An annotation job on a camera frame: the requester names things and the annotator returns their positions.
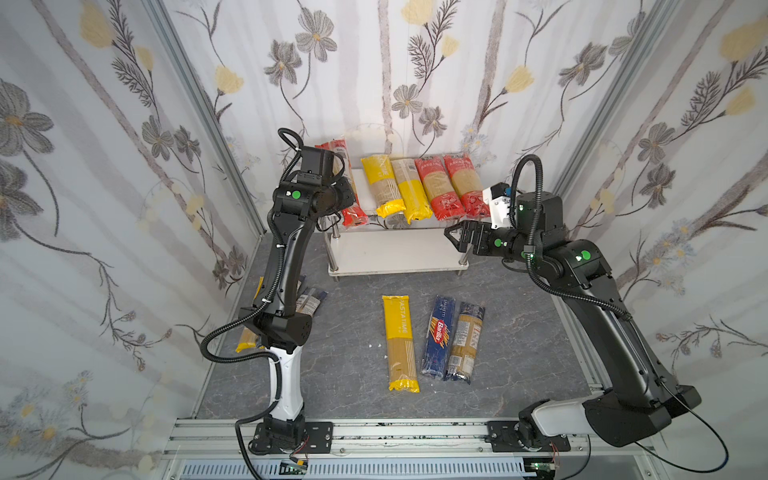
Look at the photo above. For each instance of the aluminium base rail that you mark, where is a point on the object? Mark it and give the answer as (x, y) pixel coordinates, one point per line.
(448, 448)

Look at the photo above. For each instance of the blue Barilla spaghetti pack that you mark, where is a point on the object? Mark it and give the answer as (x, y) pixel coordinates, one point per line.
(439, 337)

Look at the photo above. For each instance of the red spaghetti bag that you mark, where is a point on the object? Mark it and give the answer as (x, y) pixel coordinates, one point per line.
(467, 185)
(440, 192)

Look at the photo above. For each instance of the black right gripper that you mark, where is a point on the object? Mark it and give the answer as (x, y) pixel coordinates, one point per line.
(477, 238)

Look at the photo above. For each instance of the yellow pasta bag far left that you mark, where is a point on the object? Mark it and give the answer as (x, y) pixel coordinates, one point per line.
(248, 339)

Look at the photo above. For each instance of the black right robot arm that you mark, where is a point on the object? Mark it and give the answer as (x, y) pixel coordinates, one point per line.
(643, 397)

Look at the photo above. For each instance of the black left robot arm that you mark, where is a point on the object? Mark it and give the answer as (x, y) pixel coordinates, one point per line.
(311, 187)

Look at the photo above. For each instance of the short yellow Pastatime bag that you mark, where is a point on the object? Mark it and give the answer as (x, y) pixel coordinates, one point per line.
(383, 186)

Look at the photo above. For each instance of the long yellow Pastatime bag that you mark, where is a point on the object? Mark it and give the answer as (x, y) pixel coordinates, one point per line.
(400, 346)

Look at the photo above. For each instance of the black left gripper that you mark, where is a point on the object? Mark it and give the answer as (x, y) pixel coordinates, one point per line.
(339, 193)

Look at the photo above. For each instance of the white two-tier metal shelf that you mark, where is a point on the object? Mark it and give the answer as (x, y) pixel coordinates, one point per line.
(388, 245)

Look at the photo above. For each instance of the red slim spaghetti pack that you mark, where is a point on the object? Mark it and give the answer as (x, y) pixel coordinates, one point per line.
(354, 215)

